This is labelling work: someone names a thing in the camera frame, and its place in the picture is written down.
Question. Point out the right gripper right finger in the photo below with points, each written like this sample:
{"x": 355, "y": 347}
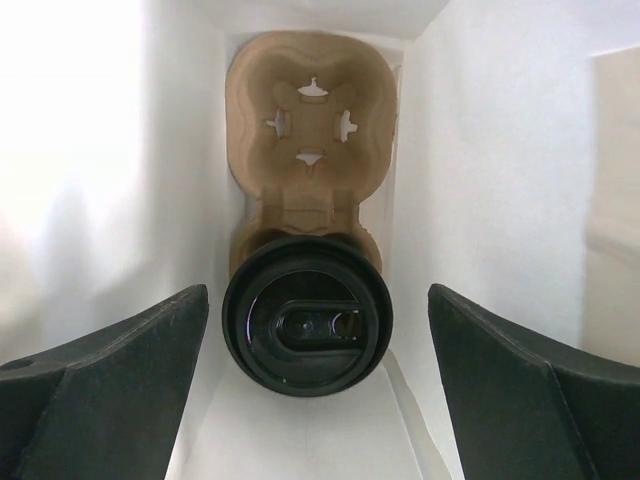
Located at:
{"x": 525, "y": 406}

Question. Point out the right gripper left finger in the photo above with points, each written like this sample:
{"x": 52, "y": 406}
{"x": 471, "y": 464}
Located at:
{"x": 107, "y": 405}

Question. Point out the black coffee lid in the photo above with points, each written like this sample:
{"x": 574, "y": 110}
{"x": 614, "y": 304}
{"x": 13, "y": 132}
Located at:
{"x": 307, "y": 316}

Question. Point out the light blue paper bag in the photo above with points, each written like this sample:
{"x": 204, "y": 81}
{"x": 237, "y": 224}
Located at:
{"x": 514, "y": 182}

